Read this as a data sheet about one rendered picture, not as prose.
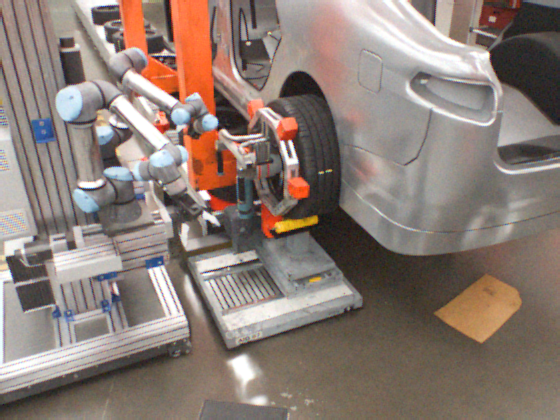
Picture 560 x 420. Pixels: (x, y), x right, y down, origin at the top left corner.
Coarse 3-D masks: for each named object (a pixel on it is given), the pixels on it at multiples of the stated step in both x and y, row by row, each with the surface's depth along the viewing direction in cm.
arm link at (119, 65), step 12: (120, 60) 242; (120, 72) 240; (132, 72) 242; (132, 84) 242; (144, 84) 241; (144, 96) 243; (156, 96) 241; (168, 96) 242; (168, 108) 241; (180, 108) 240; (192, 108) 245; (180, 120) 240
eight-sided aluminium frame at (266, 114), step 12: (264, 108) 274; (252, 120) 284; (264, 120) 268; (276, 120) 260; (252, 132) 292; (276, 132) 256; (288, 144) 256; (288, 156) 253; (288, 168) 253; (264, 180) 301; (264, 192) 299; (276, 204) 289; (288, 204) 263
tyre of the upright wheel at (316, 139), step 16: (304, 96) 273; (288, 112) 259; (304, 112) 259; (320, 112) 261; (304, 128) 253; (320, 128) 256; (304, 144) 251; (320, 144) 255; (336, 144) 258; (304, 160) 253; (320, 160) 254; (336, 160) 257; (304, 176) 256; (320, 176) 256; (336, 176) 260; (272, 192) 303; (320, 192) 261; (336, 192) 266; (304, 208) 266; (320, 208) 272
